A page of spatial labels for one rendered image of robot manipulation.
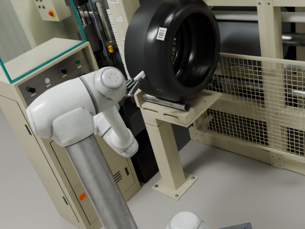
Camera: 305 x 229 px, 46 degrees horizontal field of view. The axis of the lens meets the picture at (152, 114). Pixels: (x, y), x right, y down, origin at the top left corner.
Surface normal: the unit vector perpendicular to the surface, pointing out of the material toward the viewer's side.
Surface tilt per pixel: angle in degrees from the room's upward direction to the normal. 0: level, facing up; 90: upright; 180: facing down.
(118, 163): 90
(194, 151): 0
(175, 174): 90
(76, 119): 74
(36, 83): 90
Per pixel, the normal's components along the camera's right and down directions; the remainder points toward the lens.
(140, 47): -0.69, 0.11
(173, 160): 0.73, 0.21
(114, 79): 0.36, -0.26
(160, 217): -0.24, -0.82
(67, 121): 0.33, 0.12
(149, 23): -0.59, -0.30
